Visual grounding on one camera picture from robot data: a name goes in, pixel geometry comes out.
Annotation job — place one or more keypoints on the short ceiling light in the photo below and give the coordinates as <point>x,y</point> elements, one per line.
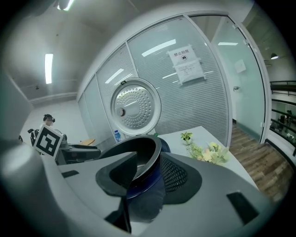
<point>49,68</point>

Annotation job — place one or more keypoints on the small potted plant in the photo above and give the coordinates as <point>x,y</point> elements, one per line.
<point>186,136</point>

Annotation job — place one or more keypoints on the frosted glass door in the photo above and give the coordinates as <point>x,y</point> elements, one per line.
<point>240,104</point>

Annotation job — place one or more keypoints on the black pot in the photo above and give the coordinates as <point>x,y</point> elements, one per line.
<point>148,148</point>

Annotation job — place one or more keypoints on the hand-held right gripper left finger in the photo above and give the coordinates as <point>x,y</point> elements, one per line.
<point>81,196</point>

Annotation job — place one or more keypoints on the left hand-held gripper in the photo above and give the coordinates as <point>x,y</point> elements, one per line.
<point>47,141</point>

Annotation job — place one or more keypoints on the blue water bottle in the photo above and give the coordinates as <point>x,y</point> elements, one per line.
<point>117,136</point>

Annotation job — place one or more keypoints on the dark blue rice cooker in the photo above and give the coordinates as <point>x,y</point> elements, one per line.
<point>136,106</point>

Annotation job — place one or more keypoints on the white paper notice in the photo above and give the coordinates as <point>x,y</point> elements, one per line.
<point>186,64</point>

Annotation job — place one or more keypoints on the artificial yellow flower bouquet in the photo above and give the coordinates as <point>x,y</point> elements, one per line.
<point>210,154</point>

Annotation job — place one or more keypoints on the black metal railing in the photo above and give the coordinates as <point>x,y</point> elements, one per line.
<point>284,88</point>

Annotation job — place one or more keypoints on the black pendant lamp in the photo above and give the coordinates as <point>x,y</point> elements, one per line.
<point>274,56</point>

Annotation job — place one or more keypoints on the long ceiling light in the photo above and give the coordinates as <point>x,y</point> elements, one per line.
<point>64,4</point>

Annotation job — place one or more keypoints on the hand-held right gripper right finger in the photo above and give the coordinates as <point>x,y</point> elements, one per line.
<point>208,196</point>

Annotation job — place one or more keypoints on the small paper sheet on door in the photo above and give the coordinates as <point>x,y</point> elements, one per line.
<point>239,66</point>

